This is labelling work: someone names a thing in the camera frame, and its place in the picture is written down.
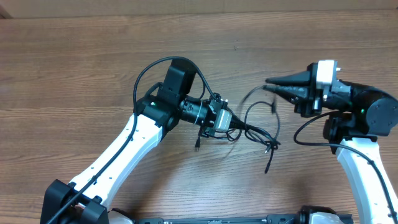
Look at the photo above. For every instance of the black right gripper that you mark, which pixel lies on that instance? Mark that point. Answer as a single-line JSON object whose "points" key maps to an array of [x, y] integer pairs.
{"points": [[307, 98]]}

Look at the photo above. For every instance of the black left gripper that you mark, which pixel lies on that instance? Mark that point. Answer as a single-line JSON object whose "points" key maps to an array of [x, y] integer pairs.
{"points": [[208, 131]]}

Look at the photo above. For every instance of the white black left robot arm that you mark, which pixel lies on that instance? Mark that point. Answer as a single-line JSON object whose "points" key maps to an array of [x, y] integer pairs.
{"points": [[87, 198]]}

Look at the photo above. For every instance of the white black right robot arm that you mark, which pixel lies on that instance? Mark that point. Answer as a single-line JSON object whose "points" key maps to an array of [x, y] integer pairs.
{"points": [[356, 116]]}

